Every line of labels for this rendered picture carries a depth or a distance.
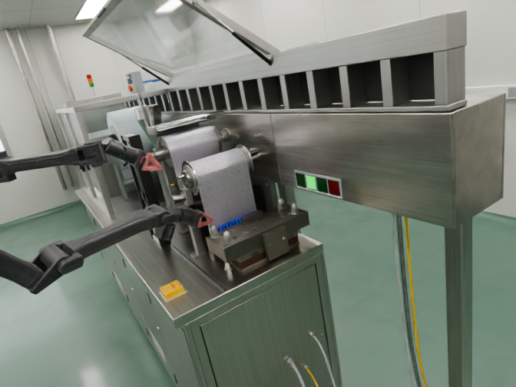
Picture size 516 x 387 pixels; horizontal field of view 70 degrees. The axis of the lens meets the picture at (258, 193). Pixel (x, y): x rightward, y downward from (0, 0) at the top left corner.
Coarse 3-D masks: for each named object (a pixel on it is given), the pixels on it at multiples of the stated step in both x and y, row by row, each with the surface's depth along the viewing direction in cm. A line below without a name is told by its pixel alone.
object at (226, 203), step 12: (240, 180) 156; (204, 192) 148; (216, 192) 151; (228, 192) 154; (240, 192) 157; (252, 192) 160; (204, 204) 149; (216, 204) 152; (228, 204) 155; (240, 204) 158; (252, 204) 161; (216, 216) 153; (228, 216) 156; (240, 216) 159
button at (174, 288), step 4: (176, 280) 140; (168, 284) 139; (172, 284) 138; (176, 284) 138; (180, 284) 137; (160, 288) 137; (164, 288) 137; (168, 288) 136; (172, 288) 136; (176, 288) 135; (180, 288) 135; (164, 292) 134; (168, 292) 134; (172, 292) 133; (176, 292) 134; (180, 292) 135; (164, 296) 135; (168, 296) 133; (172, 296) 134
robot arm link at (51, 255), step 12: (0, 252) 90; (48, 252) 104; (60, 252) 105; (0, 264) 90; (12, 264) 93; (24, 264) 96; (36, 264) 105; (48, 264) 103; (12, 276) 94; (24, 276) 97; (36, 276) 99; (48, 276) 102; (60, 276) 105; (36, 288) 100
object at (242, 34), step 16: (112, 0) 137; (192, 0) 119; (96, 16) 164; (208, 16) 123; (224, 16) 125; (240, 32) 129; (112, 48) 206; (272, 48) 137; (144, 64) 217; (224, 64) 169; (160, 80) 226
